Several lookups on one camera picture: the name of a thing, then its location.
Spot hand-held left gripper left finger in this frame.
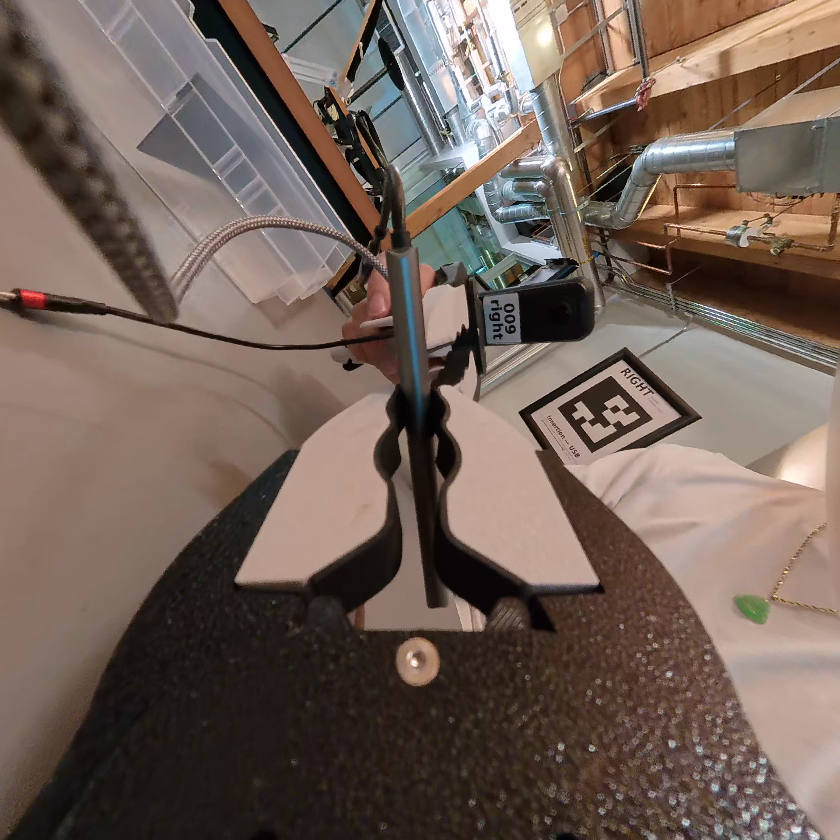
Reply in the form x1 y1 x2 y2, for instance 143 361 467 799
234 386 403 614

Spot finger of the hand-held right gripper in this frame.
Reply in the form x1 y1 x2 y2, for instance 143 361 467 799
420 283 483 395
330 315 396 370

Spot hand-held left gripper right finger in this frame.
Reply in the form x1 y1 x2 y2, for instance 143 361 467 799
433 386 603 632

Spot grey usb hub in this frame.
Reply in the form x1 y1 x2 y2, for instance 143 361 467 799
386 247 455 609

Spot grey braided usb cable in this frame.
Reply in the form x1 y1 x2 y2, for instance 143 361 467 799
0 0 468 322

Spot clear plastic tray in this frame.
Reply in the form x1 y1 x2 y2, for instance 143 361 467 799
62 0 358 306

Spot black cable with red plug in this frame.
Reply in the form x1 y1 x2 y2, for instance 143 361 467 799
0 287 396 350

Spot person's right hand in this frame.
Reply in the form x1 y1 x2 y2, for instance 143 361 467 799
341 262 437 385

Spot framed marker sign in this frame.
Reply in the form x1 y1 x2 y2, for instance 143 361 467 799
518 348 702 468

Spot person's white shirt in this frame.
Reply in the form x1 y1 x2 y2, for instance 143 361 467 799
564 420 840 840

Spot grey desk with wooden edge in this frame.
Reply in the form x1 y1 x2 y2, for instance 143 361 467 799
197 0 395 296

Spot vertical silver duct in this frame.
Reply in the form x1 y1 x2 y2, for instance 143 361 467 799
535 85 601 309

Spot silver duct pipe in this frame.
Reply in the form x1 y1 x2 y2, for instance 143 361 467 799
584 128 736 231

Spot gold necklace with green pendant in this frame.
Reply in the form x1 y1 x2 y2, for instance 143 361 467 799
734 521 840 624

